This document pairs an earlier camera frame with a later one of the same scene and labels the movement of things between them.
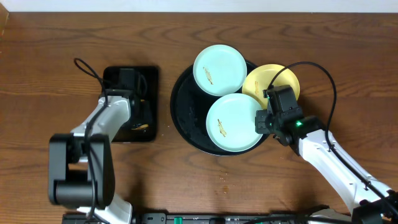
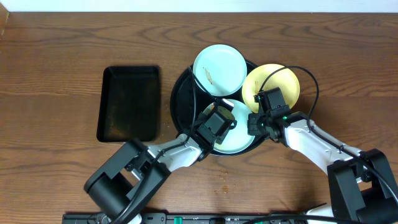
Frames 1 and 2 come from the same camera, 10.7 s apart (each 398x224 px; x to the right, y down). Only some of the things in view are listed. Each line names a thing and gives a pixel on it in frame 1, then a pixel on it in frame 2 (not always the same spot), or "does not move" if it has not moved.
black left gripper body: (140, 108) to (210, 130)
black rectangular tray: (140, 84) does not move
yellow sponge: (142, 127) to (225, 112)
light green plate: (219, 70) does not move
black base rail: (185, 218) does not move
